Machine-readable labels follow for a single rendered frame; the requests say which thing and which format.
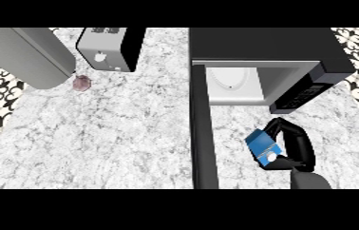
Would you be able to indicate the black microwave door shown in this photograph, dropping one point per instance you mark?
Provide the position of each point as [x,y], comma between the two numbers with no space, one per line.
[202,129]

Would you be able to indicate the black microwave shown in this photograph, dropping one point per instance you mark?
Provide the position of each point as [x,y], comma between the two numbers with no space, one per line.
[281,54]

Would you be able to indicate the purple garlic bulb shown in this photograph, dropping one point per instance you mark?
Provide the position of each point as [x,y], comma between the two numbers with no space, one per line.
[81,83]

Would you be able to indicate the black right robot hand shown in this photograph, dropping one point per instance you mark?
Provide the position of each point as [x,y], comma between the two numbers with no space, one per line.
[298,143]

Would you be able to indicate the silver toaster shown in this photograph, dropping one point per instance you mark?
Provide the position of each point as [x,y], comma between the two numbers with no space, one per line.
[109,48]

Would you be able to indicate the blue milk carton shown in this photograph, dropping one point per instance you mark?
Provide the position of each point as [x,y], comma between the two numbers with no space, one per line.
[263,146]

